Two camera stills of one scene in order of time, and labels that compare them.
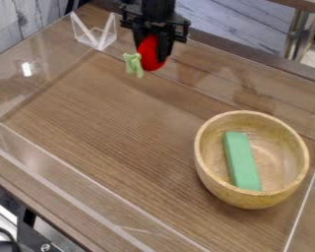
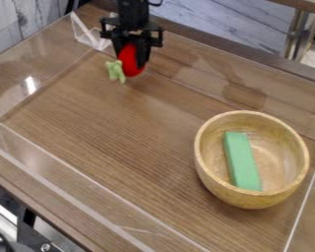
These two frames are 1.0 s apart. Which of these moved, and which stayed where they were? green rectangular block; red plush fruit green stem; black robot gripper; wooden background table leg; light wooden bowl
Moved: red plush fruit green stem; black robot gripper
Stayed: light wooden bowl; wooden background table leg; green rectangular block
